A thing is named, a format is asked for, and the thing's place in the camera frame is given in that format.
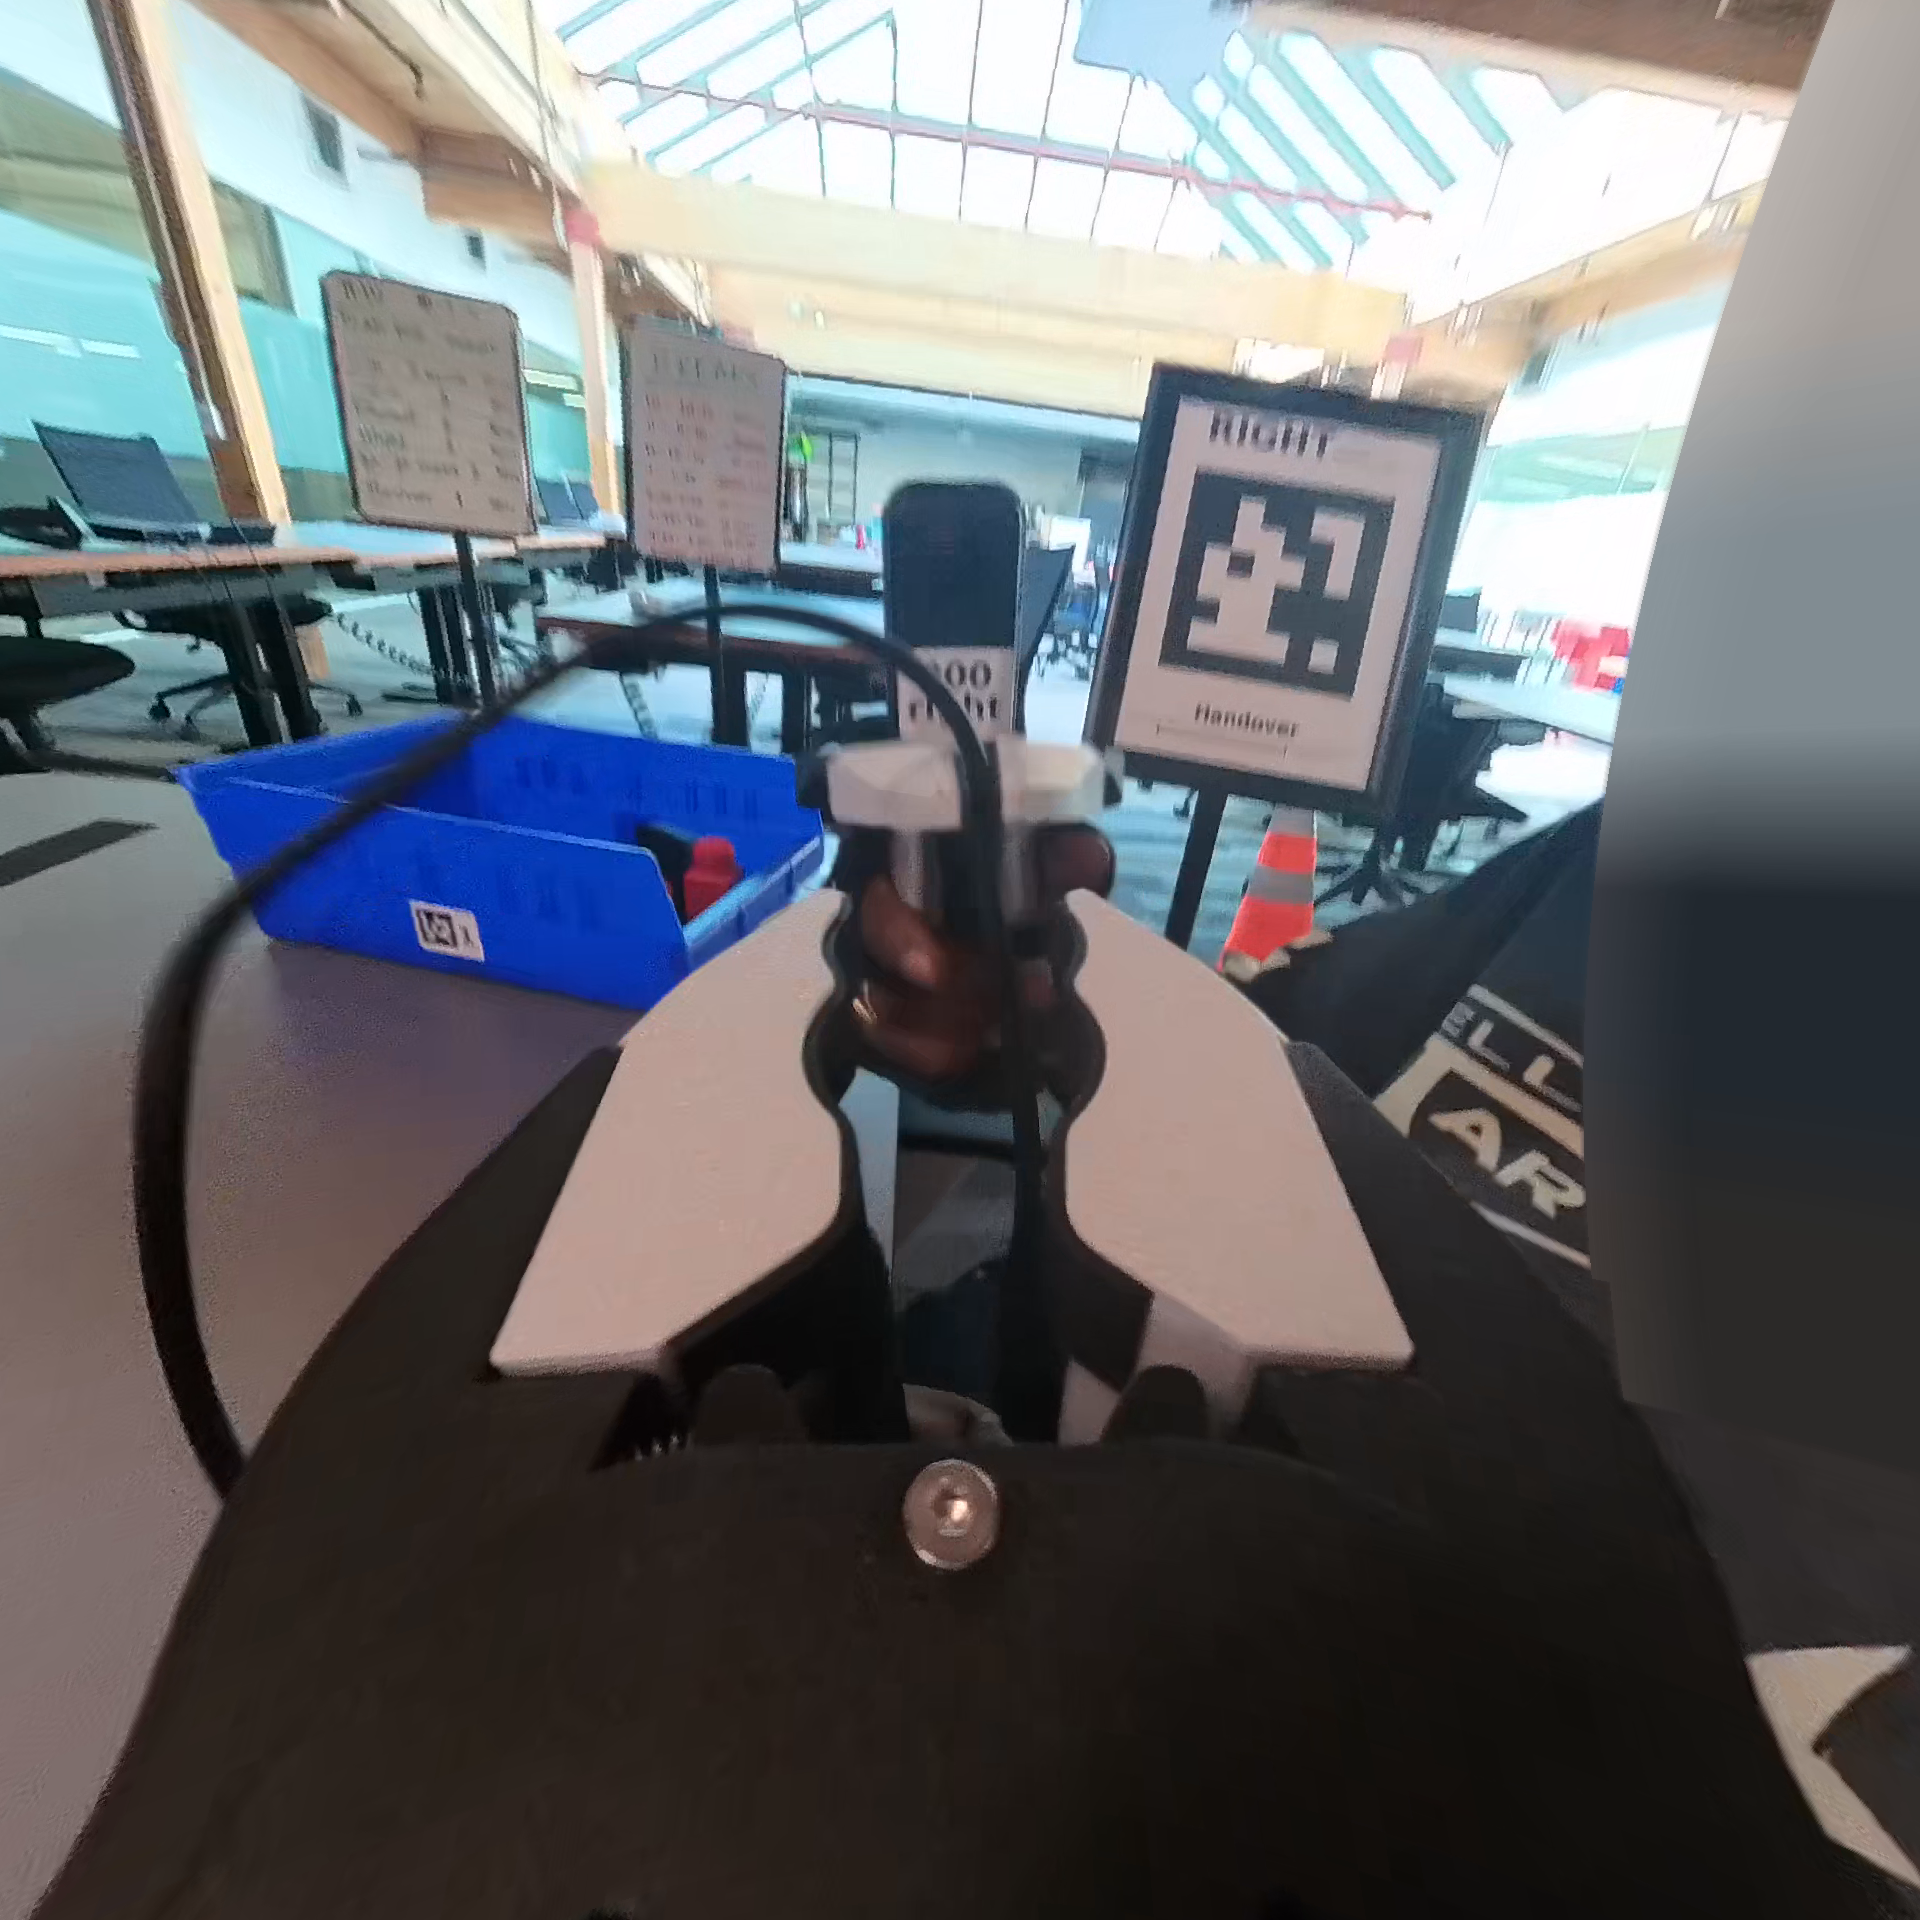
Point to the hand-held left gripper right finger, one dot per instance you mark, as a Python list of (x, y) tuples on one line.
[(1217, 1187)]

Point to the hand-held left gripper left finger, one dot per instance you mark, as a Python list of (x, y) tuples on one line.
[(707, 1187)]

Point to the red foam block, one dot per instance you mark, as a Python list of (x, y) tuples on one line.
[(712, 876)]

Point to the blue plastic bin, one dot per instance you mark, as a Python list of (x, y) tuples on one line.
[(450, 872)]

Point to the black rubber loop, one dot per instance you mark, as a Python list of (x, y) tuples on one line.
[(180, 1019)]

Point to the person's right hand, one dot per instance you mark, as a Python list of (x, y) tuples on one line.
[(947, 1006)]

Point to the written whiteboard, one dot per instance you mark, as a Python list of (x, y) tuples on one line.
[(707, 444), (433, 405)]

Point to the orange traffic cone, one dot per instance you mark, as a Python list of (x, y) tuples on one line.
[(1279, 894)]

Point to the printed marker sign board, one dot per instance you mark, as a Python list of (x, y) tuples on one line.
[(1284, 585)]

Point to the long wooden office desk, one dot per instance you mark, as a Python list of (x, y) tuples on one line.
[(210, 555)]

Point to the black chair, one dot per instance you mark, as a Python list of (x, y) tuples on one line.
[(121, 571)]

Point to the wooden support post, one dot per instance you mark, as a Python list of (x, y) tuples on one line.
[(195, 241)]

